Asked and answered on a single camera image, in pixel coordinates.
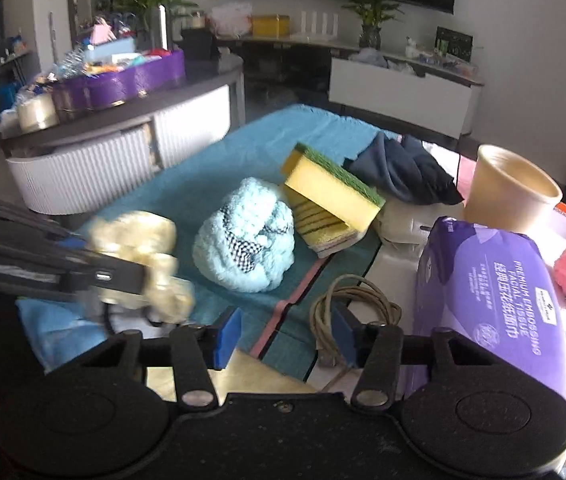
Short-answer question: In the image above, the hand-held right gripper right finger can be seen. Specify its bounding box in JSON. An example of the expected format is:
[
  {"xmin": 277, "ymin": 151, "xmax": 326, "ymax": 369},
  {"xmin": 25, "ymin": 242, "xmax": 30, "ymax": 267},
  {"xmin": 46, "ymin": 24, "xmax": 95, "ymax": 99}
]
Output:
[{"xmin": 332, "ymin": 307, "xmax": 528, "ymax": 409}]

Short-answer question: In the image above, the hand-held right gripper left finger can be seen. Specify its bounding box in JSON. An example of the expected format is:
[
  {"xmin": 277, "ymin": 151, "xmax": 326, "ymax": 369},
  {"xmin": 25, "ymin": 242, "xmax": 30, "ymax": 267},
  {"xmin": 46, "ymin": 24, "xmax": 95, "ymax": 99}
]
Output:
[{"xmin": 50, "ymin": 306, "xmax": 243, "ymax": 408}]

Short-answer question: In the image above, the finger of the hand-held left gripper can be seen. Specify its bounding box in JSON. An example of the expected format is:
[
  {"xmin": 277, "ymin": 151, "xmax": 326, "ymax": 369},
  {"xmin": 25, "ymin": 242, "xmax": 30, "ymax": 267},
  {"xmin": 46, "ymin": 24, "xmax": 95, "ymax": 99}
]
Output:
[{"xmin": 0, "ymin": 185, "xmax": 86, "ymax": 252}]

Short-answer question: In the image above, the cream fluffy cloth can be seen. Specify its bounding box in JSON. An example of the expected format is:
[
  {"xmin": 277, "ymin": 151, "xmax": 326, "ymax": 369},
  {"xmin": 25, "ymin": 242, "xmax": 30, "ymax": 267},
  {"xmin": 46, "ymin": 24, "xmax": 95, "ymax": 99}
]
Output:
[{"xmin": 86, "ymin": 210, "xmax": 196, "ymax": 326}]

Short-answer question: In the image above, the light blue fluffy towel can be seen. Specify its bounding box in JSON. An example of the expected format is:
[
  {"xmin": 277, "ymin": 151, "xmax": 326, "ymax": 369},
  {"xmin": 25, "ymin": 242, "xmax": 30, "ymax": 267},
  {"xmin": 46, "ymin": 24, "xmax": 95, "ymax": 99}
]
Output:
[{"xmin": 193, "ymin": 176, "xmax": 296, "ymax": 293}]

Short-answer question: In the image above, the yellow striped cloth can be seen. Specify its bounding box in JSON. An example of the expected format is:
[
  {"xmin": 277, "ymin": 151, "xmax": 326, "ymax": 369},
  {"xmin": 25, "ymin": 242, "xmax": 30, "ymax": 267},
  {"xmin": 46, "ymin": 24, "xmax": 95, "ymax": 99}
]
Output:
[{"xmin": 290, "ymin": 195, "xmax": 364, "ymax": 259}]

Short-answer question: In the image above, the yellow green sponge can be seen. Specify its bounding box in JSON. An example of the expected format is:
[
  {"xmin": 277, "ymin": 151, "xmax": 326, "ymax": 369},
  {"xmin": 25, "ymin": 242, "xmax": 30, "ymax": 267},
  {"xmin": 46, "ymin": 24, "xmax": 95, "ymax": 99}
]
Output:
[{"xmin": 280, "ymin": 142, "xmax": 386, "ymax": 231}]

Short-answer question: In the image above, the navy blue cloth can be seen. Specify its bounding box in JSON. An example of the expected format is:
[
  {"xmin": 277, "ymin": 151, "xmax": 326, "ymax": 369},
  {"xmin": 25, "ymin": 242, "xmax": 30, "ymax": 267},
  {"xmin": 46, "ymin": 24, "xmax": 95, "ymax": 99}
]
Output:
[{"xmin": 343, "ymin": 132, "xmax": 464, "ymax": 206}]

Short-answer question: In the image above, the light blue plastic sheet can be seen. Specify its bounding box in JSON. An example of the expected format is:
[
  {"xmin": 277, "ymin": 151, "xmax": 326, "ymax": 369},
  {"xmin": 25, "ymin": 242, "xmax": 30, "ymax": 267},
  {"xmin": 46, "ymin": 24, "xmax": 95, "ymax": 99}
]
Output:
[{"xmin": 18, "ymin": 297, "xmax": 109, "ymax": 368}]

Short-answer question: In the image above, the round dark table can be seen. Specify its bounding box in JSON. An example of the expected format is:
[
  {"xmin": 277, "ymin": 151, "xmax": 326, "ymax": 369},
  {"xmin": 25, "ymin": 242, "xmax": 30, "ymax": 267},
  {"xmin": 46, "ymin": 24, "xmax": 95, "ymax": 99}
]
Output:
[{"xmin": 0, "ymin": 51, "xmax": 246, "ymax": 217}]

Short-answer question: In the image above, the clear tape roll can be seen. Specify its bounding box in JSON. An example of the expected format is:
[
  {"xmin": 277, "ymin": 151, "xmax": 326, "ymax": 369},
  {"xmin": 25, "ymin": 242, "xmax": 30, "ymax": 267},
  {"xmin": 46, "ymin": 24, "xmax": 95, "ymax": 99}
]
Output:
[{"xmin": 16, "ymin": 94, "xmax": 60, "ymax": 134}]

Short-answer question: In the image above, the purple tissue pack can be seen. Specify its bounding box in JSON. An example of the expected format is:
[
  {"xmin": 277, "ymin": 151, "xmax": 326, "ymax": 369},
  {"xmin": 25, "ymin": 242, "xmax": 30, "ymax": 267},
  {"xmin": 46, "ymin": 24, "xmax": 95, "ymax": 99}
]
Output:
[{"xmin": 410, "ymin": 216, "xmax": 566, "ymax": 406}]

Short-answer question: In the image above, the purple storage tray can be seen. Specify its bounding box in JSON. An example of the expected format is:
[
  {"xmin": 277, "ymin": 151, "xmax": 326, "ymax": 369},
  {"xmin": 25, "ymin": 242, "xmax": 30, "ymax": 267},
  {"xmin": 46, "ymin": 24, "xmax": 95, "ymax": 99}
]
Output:
[{"xmin": 52, "ymin": 49, "xmax": 187, "ymax": 111}]

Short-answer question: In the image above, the teal striped blanket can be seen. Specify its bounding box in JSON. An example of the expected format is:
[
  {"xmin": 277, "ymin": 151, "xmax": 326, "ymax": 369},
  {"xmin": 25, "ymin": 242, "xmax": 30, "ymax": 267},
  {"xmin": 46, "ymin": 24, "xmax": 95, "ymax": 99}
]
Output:
[{"xmin": 16, "ymin": 104, "xmax": 478, "ymax": 396}]

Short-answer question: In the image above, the light blue box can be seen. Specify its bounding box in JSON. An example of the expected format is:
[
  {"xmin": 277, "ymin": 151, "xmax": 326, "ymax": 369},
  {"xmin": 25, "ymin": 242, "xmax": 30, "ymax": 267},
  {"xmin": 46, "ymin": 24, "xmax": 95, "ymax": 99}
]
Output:
[{"xmin": 84, "ymin": 40, "xmax": 137, "ymax": 64}]

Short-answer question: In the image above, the beige paper cup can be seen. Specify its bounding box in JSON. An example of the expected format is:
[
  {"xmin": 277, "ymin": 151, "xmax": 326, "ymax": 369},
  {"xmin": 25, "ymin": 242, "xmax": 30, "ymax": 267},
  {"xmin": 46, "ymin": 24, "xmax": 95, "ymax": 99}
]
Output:
[{"xmin": 463, "ymin": 144, "xmax": 564, "ymax": 235}]

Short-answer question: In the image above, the pink card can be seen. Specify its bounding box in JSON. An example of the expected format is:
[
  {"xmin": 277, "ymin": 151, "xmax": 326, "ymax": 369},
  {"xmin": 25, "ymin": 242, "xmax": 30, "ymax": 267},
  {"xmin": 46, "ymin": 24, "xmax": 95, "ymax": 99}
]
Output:
[{"xmin": 90, "ymin": 21, "xmax": 117, "ymax": 47}]

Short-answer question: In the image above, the white television console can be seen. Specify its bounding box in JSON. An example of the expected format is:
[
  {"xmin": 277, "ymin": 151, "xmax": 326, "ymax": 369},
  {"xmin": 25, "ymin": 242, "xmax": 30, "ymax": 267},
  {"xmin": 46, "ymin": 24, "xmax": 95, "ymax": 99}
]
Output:
[{"xmin": 213, "ymin": 34, "xmax": 484, "ymax": 140}]

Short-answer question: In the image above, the green plant in metal vase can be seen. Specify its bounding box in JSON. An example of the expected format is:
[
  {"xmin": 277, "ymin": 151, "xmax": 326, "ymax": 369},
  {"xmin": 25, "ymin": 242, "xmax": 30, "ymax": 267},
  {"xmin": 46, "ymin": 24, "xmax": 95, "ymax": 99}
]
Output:
[{"xmin": 117, "ymin": 0, "xmax": 200, "ymax": 52}]

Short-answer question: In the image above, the white plastic bag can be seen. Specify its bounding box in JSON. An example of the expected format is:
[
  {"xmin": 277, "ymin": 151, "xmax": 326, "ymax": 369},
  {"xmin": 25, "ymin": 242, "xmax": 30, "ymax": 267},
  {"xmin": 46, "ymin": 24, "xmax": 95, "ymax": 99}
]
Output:
[{"xmin": 209, "ymin": 1, "xmax": 254, "ymax": 38}]

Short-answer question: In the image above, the grey plastic bag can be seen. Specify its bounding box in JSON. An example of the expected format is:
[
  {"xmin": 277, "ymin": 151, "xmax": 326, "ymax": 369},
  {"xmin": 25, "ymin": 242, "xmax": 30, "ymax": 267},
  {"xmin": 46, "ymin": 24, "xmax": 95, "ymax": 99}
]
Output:
[{"xmin": 349, "ymin": 47, "xmax": 416, "ymax": 75}]

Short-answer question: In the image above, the white figurine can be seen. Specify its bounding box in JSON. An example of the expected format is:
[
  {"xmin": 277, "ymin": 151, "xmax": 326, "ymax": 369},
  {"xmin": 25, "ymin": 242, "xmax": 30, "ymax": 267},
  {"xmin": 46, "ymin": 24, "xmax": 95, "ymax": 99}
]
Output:
[{"xmin": 405, "ymin": 36, "xmax": 434, "ymax": 59}]

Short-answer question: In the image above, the yellow box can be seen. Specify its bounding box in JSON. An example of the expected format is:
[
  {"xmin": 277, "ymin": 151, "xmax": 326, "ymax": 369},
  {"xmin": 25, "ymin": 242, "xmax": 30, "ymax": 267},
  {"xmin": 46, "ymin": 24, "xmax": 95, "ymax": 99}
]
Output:
[{"xmin": 252, "ymin": 14, "xmax": 291, "ymax": 37}]

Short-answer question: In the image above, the black green sign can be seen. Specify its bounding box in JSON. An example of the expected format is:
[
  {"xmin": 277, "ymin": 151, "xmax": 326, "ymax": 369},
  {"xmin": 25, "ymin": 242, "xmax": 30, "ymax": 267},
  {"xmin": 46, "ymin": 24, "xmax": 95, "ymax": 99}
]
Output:
[{"xmin": 435, "ymin": 26, "xmax": 474, "ymax": 62}]

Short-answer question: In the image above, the white router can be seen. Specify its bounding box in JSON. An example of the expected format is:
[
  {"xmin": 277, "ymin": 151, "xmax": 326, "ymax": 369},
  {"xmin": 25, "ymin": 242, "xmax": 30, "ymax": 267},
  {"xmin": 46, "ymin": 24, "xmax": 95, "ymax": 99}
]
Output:
[{"xmin": 299, "ymin": 10, "xmax": 340, "ymax": 37}]

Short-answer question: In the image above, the green plant in dark vase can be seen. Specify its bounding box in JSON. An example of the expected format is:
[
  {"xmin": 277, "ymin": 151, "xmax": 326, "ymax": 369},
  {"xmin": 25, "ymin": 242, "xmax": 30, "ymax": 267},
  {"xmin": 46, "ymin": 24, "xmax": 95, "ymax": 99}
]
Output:
[{"xmin": 342, "ymin": 0, "xmax": 400, "ymax": 51}]

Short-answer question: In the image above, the coiled beige cable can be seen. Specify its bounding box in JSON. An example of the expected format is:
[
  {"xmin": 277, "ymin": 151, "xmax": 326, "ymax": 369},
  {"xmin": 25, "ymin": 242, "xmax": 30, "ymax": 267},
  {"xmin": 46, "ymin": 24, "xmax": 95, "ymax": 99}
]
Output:
[{"xmin": 309, "ymin": 274, "xmax": 404, "ymax": 391}]

